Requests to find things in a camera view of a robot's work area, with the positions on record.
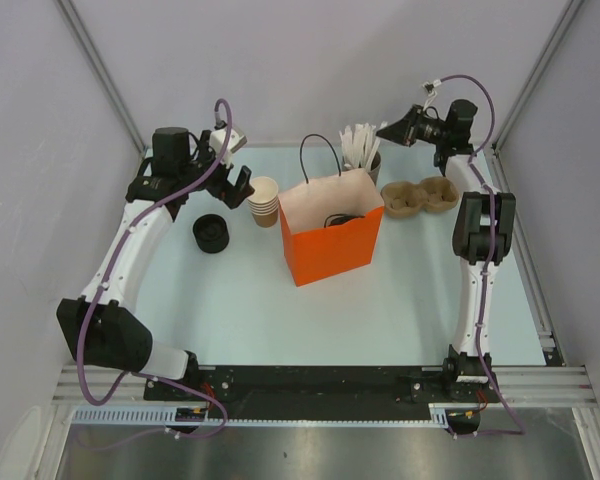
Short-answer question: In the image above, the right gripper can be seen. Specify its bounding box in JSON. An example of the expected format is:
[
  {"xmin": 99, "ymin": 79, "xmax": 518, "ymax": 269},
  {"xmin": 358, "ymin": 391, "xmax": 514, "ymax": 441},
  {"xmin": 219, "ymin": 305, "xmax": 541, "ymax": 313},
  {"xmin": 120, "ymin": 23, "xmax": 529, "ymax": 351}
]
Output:
[{"xmin": 377, "ymin": 105, "xmax": 450, "ymax": 148}]

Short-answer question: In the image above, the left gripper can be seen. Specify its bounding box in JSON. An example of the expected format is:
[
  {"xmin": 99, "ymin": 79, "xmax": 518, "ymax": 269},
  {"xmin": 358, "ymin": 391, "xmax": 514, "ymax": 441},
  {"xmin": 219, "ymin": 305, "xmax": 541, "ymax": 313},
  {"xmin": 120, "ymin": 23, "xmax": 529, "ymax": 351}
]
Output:
[{"xmin": 178, "ymin": 131, "xmax": 253, "ymax": 208}]

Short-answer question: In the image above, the orange paper bag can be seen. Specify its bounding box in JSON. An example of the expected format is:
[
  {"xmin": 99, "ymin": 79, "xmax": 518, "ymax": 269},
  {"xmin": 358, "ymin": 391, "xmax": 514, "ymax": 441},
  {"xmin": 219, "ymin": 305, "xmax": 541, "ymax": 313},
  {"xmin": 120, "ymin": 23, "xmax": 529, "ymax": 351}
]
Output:
[{"xmin": 279, "ymin": 164, "xmax": 384, "ymax": 286}]

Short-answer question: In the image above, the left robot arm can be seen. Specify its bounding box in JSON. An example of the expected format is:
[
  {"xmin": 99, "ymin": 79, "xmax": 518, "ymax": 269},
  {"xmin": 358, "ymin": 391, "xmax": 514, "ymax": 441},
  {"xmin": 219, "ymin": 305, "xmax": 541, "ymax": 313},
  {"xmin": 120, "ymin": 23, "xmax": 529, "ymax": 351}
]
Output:
[{"xmin": 56, "ymin": 123, "xmax": 254, "ymax": 400}]

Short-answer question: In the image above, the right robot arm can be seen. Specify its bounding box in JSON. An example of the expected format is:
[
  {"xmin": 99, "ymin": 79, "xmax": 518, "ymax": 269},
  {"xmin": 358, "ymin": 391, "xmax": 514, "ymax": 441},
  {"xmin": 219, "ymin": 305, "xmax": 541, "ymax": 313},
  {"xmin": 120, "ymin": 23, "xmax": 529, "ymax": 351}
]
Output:
[{"xmin": 378, "ymin": 99, "xmax": 516, "ymax": 401}]

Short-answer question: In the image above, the stack of brown paper cups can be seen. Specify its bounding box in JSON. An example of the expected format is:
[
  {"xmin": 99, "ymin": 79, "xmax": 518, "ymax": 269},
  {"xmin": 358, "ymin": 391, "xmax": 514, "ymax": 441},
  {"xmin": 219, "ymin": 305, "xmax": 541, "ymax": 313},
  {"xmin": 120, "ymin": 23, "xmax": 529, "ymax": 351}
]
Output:
[{"xmin": 247, "ymin": 176, "xmax": 279, "ymax": 228}]

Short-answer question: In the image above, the grey cylindrical holder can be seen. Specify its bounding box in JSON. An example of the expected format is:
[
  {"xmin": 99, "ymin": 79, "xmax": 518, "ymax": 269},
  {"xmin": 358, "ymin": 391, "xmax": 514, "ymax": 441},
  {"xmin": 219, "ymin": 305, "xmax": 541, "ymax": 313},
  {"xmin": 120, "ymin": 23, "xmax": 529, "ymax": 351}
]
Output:
[{"xmin": 341, "ymin": 152, "xmax": 381, "ymax": 184}]

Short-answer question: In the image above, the stack of black lids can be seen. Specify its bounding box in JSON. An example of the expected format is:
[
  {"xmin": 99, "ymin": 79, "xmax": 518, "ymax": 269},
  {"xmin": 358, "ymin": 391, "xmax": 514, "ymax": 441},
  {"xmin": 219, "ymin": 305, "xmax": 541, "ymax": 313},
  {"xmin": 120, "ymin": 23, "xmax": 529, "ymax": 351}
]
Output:
[{"xmin": 192, "ymin": 214, "xmax": 230, "ymax": 254}]

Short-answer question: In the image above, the remaining cardboard cup carrier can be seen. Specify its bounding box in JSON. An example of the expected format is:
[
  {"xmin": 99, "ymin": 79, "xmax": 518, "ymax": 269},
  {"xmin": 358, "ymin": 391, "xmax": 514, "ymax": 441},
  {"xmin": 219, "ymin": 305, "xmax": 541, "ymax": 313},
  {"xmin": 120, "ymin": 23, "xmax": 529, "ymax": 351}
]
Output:
[{"xmin": 381, "ymin": 176, "xmax": 459, "ymax": 219}]

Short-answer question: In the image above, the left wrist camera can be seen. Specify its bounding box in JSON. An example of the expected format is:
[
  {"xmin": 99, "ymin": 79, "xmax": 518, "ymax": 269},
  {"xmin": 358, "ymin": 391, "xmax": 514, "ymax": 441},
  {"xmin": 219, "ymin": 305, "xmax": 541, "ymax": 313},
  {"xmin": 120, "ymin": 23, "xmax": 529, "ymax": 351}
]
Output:
[{"xmin": 207, "ymin": 127, "xmax": 249, "ymax": 166}]

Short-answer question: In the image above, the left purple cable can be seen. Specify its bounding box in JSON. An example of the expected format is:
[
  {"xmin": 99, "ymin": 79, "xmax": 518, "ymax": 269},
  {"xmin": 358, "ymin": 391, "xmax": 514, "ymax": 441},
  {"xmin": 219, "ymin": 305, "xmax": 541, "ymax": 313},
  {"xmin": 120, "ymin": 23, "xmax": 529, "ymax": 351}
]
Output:
[{"xmin": 74, "ymin": 98, "xmax": 234, "ymax": 451}]

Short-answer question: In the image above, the purple cable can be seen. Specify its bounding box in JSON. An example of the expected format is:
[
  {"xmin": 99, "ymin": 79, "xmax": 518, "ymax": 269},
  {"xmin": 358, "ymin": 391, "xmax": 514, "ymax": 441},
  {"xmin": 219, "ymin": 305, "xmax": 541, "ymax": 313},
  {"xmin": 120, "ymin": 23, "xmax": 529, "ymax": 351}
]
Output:
[
  {"xmin": 422, "ymin": 73, "xmax": 526, "ymax": 436},
  {"xmin": 74, "ymin": 98, "xmax": 234, "ymax": 451}
]

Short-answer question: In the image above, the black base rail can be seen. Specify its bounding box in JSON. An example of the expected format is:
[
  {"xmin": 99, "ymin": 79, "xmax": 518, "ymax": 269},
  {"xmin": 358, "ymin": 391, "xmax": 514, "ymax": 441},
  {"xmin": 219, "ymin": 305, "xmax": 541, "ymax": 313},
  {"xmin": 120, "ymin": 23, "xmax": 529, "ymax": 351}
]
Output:
[{"xmin": 144, "ymin": 364, "xmax": 501, "ymax": 424}]

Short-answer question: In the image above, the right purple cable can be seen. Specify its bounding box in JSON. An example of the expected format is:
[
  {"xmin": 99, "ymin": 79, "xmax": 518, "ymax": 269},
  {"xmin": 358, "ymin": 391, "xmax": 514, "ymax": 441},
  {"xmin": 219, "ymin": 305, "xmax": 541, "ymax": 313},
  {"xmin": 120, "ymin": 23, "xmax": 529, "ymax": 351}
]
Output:
[{"xmin": 422, "ymin": 73, "xmax": 526, "ymax": 436}]

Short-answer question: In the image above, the white slotted cable duct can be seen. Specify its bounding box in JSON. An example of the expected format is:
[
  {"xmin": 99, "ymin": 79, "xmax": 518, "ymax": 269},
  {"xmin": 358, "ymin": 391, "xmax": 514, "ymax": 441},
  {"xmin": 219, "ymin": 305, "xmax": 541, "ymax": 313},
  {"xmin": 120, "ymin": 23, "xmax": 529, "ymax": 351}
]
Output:
[{"xmin": 72, "ymin": 403, "xmax": 481, "ymax": 429}]

